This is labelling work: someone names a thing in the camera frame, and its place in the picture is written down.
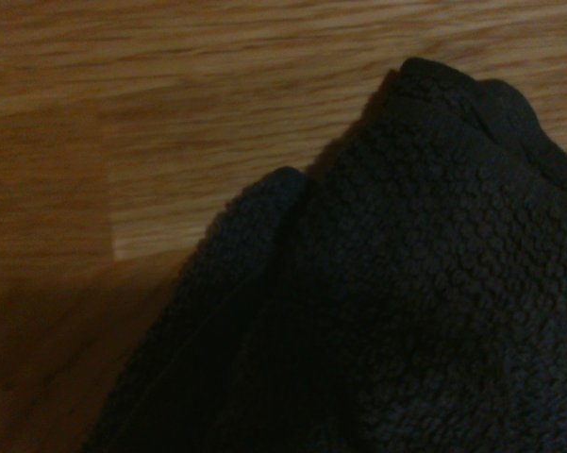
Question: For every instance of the dark grey towel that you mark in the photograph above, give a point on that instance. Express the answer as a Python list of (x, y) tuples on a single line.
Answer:
[(396, 292)]

